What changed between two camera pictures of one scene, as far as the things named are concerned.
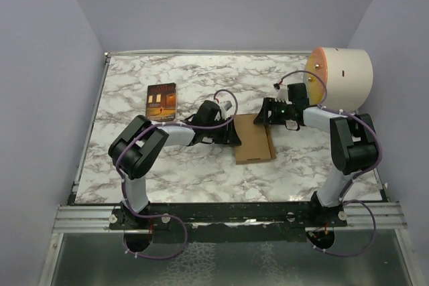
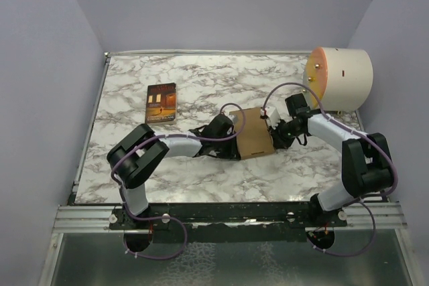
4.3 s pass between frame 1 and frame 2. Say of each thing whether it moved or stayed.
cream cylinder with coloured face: stayed
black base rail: stayed
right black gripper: moved
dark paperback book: stayed
